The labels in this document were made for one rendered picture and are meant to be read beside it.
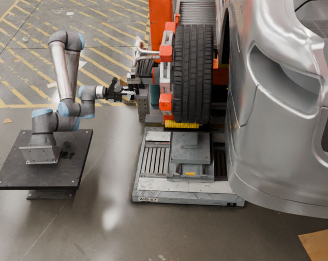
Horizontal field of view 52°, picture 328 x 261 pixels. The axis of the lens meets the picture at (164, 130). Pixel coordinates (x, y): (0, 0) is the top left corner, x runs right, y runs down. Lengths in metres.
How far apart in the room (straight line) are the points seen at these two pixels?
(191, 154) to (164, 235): 0.64
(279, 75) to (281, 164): 0.33
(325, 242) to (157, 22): 1.92
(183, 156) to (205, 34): 0.96
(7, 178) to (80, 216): 0.58
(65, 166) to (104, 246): 0.63
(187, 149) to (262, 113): 1.48
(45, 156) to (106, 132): 0.82
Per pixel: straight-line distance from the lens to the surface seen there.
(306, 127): 1.23
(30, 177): 2.60
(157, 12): 2.57
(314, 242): 2.59
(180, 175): 2.58
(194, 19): 4.70
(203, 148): 2.69
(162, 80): 2.08
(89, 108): 2.29
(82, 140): 2.75
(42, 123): 2.58
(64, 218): 2.67
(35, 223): 2.72
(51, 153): 2.57
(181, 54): 2.05
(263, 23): 1.21
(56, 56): 2.45
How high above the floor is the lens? 2.10
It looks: 41 degrees down
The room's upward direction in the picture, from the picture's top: 2 degrees counter-clockwise
